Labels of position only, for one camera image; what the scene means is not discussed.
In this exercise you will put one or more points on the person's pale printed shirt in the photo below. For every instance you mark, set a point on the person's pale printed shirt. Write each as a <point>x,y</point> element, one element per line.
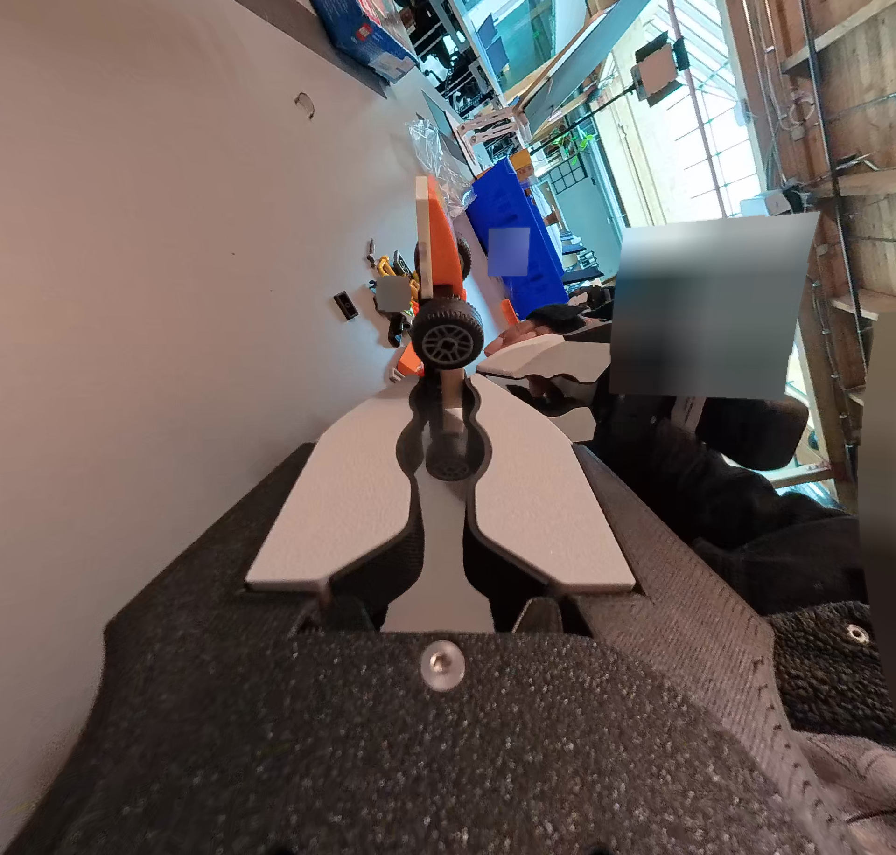
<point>854,799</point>

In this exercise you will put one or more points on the orange lego race car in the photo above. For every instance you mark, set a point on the orange lego race car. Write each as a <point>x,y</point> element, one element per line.
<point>445,260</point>

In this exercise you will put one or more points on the person's right forearm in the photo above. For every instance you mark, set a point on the person's right forearm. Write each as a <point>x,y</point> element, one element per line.
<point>672,449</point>

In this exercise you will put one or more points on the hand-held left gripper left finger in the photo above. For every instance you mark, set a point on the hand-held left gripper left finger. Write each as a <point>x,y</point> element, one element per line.
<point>336,512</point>

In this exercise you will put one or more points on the blue lego box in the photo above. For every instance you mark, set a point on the blue lego box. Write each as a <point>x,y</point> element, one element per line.
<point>350,9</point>

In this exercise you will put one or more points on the grey round lego tile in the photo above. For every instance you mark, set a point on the grey round lego tile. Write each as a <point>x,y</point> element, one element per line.
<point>392,293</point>

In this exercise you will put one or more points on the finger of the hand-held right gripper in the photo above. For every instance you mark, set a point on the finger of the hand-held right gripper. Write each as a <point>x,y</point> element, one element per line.
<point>553,358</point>
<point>577,424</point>

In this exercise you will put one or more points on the blue plastic bin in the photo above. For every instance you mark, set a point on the blue plastic bin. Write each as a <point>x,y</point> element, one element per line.
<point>504,198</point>

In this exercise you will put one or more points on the person's right hand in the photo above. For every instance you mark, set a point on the person's right hand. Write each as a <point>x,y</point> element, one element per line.
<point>511,335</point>

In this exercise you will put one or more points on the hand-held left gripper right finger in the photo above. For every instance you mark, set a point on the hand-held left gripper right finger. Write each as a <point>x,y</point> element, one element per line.
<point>553,512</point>

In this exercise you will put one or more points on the clear plastic bag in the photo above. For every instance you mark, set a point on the clear plastic bag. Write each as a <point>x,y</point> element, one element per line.
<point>441,163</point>

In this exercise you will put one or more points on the dark lego piece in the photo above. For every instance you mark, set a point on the dark lego piece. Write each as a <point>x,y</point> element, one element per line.
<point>343,305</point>

